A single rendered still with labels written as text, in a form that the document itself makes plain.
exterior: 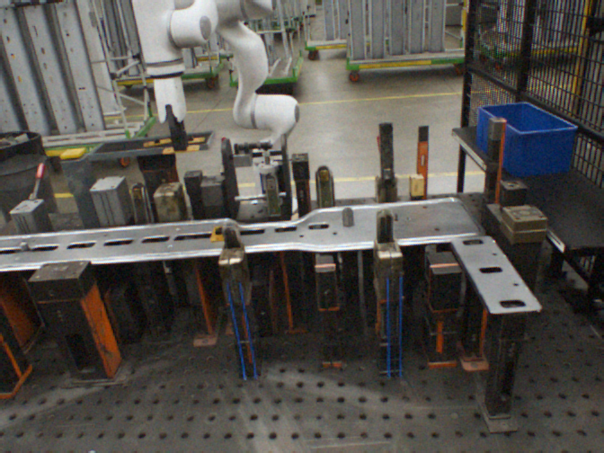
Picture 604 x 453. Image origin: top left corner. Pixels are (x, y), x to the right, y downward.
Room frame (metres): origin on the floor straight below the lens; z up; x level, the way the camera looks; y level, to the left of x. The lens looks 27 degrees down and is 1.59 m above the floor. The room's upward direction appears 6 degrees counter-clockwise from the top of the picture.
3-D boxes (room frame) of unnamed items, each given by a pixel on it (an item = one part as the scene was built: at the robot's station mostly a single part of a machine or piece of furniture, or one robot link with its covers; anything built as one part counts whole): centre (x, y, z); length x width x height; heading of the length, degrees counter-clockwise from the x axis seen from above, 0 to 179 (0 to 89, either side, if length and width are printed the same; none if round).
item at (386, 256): (0.93, -0.18, 0.87); 0.12 x 0.09 x 0.35; 178
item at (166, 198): (1.31, 0.37, 0.89); 0.13 x 0.11 x 0.38; 178
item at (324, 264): (0.97, -0.05, 0.84); 0.11 x 0.08 x 0.29; 178
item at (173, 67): (1.13, 0.27, 1.44); 0.09 x 0.08 x 0.03; 1
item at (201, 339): (1.15, 0.30, 0.84); 0.17 x 0.06 x 0.29; 178
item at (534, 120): (1.41, -0.69, 1.10); 0.30 x 0.17 x 0.13; 1
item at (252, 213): (1.35, 0.11, 0.94); 0.18 x 0.13 x 0.49; 88
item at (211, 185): (1.35, 0.24, 0.89); 0.13 x 0.11 x 0.38; 178
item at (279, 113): (1.69, 0.06, 1.11); 0.19 x 0.12 x 0.24; 72
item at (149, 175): (1.49, 0.44, 0.92); 0.10 x 0.08 x 0.45; 88
